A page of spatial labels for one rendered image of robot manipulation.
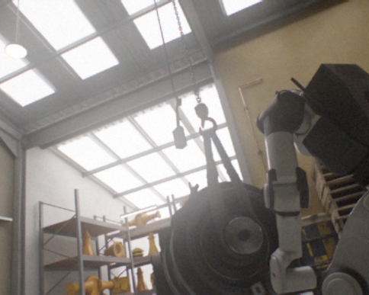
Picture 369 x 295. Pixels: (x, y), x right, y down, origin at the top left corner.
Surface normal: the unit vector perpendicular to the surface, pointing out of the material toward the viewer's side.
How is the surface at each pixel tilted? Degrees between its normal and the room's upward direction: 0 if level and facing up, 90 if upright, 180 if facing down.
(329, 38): 90
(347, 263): 90
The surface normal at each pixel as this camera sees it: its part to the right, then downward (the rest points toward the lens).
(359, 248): -0.60, -0.22
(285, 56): -0.34, -0.33
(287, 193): -0.16, -0.67
